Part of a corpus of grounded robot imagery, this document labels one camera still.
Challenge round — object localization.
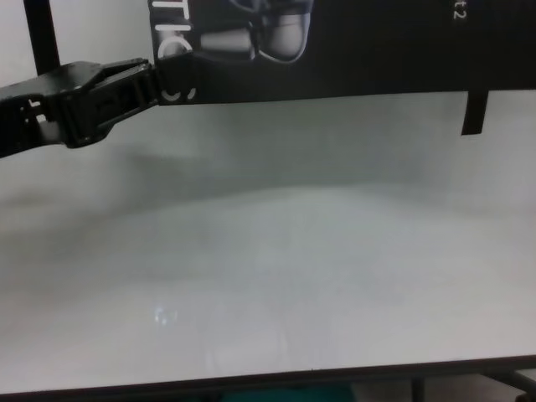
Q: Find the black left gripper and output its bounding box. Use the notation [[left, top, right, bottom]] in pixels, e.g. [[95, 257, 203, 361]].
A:
[[0, 52, 198, 159]]

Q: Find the black AI robotics poster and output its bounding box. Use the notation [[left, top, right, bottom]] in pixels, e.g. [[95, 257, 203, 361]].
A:
[[148, 0, 536, 106]]

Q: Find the teal object under table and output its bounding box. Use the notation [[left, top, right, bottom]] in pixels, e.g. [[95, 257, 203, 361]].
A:
[[219, 384, 353, 402]]

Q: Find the black tape frame outline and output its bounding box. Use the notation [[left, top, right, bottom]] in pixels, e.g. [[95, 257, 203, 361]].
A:
[[23, 0, 489, 137]]

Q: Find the dark table frame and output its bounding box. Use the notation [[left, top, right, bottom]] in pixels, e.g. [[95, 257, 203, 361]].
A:
[[0, 354, 536, 402]]

